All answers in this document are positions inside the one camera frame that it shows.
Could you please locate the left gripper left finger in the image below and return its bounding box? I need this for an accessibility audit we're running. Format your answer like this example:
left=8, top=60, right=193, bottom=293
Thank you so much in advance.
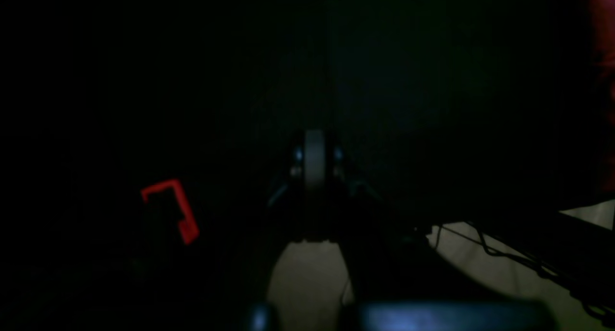
left=264, top=132, right=306, bottom=240

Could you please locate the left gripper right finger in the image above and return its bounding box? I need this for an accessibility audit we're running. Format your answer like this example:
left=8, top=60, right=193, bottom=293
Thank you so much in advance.
left=327, top=132, right=385, bottom=240

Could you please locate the red long-sleeve T-shirt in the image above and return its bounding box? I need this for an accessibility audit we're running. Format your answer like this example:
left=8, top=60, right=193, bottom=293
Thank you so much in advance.
left=582, top=0, right=615, bottom=195

